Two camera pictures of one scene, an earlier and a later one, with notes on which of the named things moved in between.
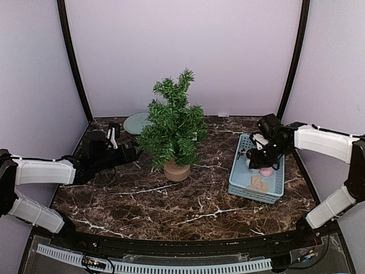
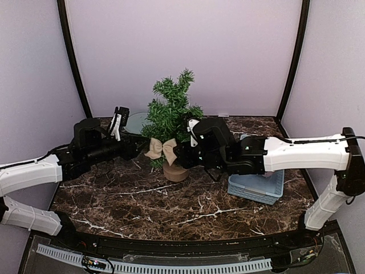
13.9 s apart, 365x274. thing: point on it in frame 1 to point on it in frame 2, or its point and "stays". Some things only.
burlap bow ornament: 257,185 to 156,148
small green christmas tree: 175,128 stays
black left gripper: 125,157 to 129,150
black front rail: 106,244 stays
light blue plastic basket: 241,176 stays
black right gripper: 258,162 to 183,157
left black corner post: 63,19 stays
